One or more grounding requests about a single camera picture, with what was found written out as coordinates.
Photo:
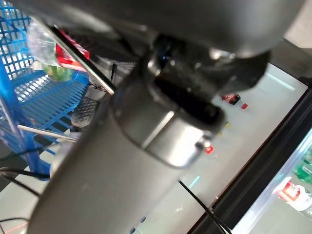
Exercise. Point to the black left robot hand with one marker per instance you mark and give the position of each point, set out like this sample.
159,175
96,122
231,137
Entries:
109,170

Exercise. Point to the blue plastic shopping basket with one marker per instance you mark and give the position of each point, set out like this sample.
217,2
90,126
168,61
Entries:
36,104

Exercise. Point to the red white labelled item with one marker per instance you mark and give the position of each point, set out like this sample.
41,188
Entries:
64,59

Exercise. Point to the red label cola bottle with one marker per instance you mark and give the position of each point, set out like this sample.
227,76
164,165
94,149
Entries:
292,192

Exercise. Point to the large green Sprite bottle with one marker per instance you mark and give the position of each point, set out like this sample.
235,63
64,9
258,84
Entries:
304,168

